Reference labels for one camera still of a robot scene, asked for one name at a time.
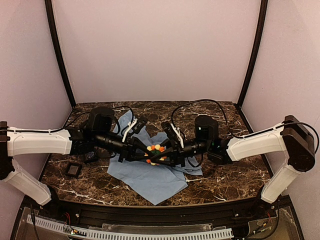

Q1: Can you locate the plush sunflower brooch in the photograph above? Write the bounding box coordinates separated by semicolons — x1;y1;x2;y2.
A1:
146;144;167;166

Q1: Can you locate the light blue shirt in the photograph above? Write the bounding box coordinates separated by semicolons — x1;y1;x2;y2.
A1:
107;111;204;206

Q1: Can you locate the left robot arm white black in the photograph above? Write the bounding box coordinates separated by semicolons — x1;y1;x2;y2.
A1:
0;106;153;206

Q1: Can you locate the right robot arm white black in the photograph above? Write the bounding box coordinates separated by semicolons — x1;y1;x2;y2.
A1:
145;115;320;204

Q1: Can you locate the far black square tray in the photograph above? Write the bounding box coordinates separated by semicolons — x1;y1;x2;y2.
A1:
83;151;99;164

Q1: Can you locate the black square tray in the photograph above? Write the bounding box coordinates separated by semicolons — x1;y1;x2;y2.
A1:
64;162;82;178
83;151;99;164

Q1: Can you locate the near black square tray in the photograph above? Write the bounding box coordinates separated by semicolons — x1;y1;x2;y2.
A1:
64;162;82;178

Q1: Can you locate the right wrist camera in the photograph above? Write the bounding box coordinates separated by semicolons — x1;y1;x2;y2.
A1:
161;121;184;148

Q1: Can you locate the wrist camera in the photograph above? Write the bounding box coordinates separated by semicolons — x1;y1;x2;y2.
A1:
161;121;184;148
122;116;148;143

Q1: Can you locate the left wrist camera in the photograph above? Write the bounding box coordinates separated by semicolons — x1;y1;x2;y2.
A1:
122;116;148;143

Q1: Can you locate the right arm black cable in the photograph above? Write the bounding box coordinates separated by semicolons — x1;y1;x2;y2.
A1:
171;99;320;168

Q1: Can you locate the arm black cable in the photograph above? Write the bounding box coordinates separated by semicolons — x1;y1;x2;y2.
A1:
0;106;135;158
171;99;320;168

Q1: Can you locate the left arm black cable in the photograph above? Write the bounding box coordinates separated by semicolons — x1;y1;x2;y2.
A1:
0;106;135;158

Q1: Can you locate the black front table rail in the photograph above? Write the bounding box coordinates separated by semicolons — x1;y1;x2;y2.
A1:
57;198;276;226

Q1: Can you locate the white slotted cable duct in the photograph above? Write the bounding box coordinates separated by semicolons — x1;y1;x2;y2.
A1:
35;216;234;240

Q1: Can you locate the left black frame post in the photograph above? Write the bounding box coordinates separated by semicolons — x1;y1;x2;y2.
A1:
44;0;76;108

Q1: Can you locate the black frame post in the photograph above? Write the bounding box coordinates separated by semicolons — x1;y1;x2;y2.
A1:
237;0;269;109
44;0;76;108

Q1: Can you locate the right black frame post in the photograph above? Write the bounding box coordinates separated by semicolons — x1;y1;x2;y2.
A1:
237;0;269;109

